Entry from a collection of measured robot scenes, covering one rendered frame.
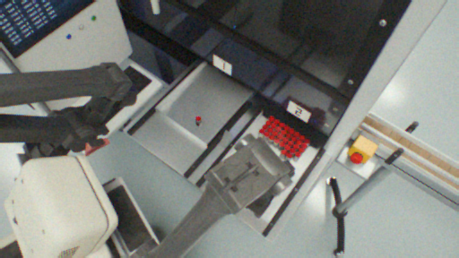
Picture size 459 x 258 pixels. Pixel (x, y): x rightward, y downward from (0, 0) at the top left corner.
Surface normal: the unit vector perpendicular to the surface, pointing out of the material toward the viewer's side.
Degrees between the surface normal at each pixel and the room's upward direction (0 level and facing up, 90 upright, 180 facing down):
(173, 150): 0
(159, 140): 0
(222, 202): 58
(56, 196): 42
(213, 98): 0
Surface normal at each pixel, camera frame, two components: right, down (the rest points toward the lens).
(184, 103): 0.02, -0.47
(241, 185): 0.23, -0.48
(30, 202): -0.60, 0.04
